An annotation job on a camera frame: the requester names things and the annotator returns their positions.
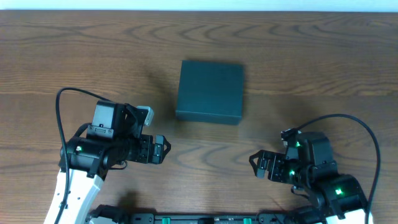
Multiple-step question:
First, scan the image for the dark green box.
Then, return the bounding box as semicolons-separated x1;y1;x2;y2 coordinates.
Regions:
175;60;244;125

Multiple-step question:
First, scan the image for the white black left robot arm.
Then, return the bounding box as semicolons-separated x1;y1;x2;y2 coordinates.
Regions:
44;134;171;223

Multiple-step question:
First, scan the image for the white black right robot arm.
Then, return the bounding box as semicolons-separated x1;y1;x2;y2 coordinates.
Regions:
249;150;373;223

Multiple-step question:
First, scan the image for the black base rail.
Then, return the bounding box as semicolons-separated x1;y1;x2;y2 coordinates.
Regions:
86;204;312;224

